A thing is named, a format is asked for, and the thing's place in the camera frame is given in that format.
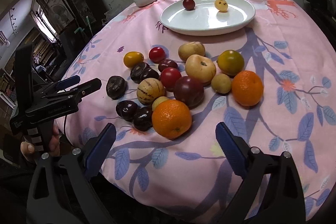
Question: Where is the dark wrinkled fruit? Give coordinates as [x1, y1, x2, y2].
[106, 76, 127, 100]

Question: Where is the yellow-orange tomato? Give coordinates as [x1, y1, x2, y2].
[123, 51, 144, 69]

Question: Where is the dark cherry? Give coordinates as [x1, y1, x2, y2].
[116, 100, 139, 122]
[141, 68, 159, 81]
[133, 107, 153, 132]

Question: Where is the striped pepino melon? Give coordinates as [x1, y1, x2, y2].
[137, 78, 166, 105]

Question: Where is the orange front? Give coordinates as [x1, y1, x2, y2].
[151, 100, 193, 139]

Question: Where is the orange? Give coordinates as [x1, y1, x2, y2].
[151, 100, 193, 139]
[231, 71, 264, 107]

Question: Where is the large dark red plum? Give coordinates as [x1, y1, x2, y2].
[173, 76, 205, 109]

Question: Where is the person's left hand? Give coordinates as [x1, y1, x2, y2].
[21, 124, 60, 161]

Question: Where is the standing fan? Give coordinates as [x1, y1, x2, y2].
[50, 4, 70, 27]

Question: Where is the dark water chestnut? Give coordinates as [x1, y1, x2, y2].
[130, 62, 150, 84]

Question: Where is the small yellow fruit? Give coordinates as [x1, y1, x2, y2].
[152, 96, 169, 111]

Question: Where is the small red tomato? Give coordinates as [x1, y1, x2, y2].
[149, 47, 166, 64]

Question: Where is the small dark red plum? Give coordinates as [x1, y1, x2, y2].
[158, 59, 178, 72]

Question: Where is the red tomato centre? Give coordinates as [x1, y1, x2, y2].
[159, 67, 182, 91]

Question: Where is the pink floral tablecloth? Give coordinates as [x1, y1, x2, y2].
[56, 0, 335, 223]

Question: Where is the tan round fruit rear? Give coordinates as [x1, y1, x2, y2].
[178, 42, 206, 61]

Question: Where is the small yellow-green fruit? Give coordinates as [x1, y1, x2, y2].
[211, 74, 231, 94]

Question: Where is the tan flat peach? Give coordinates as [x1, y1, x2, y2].
[185, 54, 217, 84]

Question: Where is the green-yellow tomato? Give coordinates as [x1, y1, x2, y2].
[217, 50, 245, 76]

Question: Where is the dark red plum on plate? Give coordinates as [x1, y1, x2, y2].
[182, 0, 195, 11]

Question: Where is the white oval plate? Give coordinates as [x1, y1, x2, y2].
[160, 0, 256, 36]

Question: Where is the yellow spotted fruit on plate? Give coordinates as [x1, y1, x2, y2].
[214, 0, 228, 12]

